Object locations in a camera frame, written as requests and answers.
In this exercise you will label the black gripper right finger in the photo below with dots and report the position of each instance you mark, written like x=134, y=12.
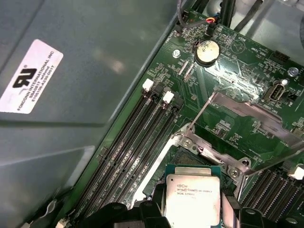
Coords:
x=249, y=219

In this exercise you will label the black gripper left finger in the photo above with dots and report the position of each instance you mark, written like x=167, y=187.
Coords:
x=114, y=217

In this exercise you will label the silver Intel CPU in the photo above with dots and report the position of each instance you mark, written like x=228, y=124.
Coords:
x=192, y=197

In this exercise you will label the metal socket cover frame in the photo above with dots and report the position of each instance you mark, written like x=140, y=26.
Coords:
x=249, y=111

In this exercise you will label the metal internal USB port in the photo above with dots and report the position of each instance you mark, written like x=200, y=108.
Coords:
x=274, y=92

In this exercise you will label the grey open PC case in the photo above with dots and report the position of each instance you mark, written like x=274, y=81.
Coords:
x=95, y=71

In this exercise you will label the white case label sticker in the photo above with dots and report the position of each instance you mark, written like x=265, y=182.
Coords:
x=31, y=78

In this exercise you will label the green motherboard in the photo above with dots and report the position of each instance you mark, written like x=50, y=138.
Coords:
x=249, y=54

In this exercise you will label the round coin cell battery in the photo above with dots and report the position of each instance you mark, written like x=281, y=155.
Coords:
x=206, y=52

